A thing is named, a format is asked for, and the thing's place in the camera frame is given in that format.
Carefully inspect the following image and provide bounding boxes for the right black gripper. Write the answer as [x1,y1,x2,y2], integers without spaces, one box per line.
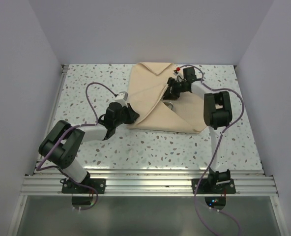
[159,77,188,100]

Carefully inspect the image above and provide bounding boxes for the stainless steel tray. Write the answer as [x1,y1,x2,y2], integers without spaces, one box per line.
[162,101,174,110]

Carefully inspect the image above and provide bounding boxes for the beige cloth wrap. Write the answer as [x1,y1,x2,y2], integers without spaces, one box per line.
[127,62,206,133]

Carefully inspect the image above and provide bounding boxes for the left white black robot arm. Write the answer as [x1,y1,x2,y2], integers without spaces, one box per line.
[36,102,140,193]

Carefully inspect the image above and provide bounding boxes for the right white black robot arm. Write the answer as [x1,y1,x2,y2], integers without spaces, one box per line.
[163,65,233,193]

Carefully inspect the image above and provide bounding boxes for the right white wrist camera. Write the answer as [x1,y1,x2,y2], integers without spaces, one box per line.
[174,67,182,77]

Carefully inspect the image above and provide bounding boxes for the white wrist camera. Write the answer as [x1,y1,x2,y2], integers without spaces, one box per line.
[174,67,182,77]
[115,91,128,103]

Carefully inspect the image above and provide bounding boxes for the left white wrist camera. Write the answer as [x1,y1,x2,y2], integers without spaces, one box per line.
[115,91,128,103]

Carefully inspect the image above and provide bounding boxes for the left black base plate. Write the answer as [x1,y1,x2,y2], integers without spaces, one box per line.
[59,178,106,194]

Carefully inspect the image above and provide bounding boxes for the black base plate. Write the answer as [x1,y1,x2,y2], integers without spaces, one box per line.
[191,178,236,194]
[59,178,106,194]

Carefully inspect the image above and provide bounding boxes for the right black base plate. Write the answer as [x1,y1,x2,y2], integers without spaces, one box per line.
[191,178,236,194]

